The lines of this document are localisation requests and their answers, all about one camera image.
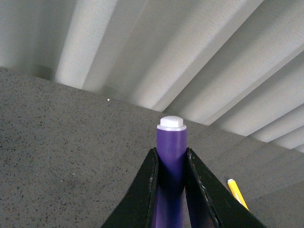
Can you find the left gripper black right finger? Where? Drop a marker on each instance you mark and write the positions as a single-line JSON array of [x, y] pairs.
[[210, 204]]

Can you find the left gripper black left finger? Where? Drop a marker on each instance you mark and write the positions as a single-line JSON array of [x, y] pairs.
[[137, 208]]

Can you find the purple marker pen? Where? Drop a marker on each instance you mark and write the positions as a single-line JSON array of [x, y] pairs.
[[171, 145]]

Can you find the yellow highlighter pen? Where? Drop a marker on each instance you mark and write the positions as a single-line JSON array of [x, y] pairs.
[[236, 192]]

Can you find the white pleated curtain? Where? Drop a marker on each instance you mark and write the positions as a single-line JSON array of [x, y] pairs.
[[234, 64]]

